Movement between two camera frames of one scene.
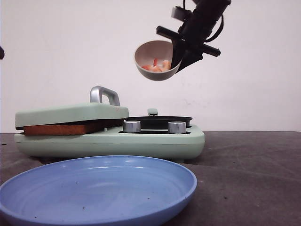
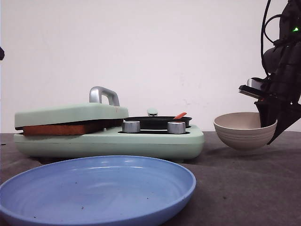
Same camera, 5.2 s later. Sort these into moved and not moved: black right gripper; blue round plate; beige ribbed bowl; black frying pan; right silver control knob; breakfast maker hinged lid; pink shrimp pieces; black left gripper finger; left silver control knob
Moved: beige ribbed bowl; black right gripper; pink shrimp pieces
Not moved: breakfast maker hinged lid; black frying pan; black left gripper finger; blue round plate; right silver control knob; left silver control knob
